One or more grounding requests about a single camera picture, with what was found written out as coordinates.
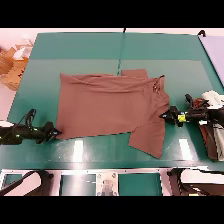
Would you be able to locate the cardboard box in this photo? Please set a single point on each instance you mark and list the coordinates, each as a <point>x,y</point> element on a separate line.
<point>16,75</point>
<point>7,60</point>

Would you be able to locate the dark brown garment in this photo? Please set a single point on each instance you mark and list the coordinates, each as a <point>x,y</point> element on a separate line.
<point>213,141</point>

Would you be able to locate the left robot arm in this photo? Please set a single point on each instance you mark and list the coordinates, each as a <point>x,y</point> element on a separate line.
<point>23,133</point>

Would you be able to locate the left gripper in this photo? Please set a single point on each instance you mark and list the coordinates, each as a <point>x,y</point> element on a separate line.
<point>50,131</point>

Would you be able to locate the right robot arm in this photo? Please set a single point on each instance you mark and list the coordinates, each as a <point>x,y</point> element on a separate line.
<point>200,115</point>

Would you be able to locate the brown T-shirt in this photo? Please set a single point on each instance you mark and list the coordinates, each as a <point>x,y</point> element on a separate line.
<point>106,105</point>

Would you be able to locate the silver frame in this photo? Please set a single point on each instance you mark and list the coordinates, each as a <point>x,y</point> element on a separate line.
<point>106,184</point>

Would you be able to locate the white garment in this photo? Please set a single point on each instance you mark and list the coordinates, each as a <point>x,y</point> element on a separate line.
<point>214,98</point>

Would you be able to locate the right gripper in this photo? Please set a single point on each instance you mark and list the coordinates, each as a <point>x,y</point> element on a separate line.
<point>173,115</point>

